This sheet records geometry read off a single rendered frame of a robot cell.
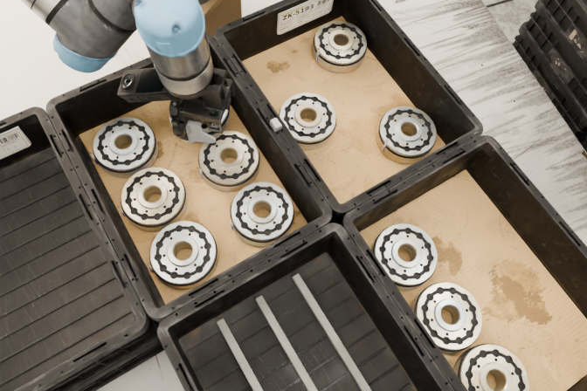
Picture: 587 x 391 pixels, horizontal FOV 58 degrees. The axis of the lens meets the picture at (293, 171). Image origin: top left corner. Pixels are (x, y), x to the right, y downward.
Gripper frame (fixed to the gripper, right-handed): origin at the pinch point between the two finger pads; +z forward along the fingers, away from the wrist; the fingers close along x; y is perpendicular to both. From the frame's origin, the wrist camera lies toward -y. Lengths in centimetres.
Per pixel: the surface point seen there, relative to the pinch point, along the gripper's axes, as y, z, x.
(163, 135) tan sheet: -4.9, 1.9, -2.5
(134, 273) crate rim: 1.1, -9.9, -27.4
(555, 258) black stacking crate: 63, -3, -9
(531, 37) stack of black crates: 80, 57, 77
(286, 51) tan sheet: 11.9, 5.0, 21.4
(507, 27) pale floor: 87, 100, 111
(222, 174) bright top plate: 7.7, -1.8, -7.9
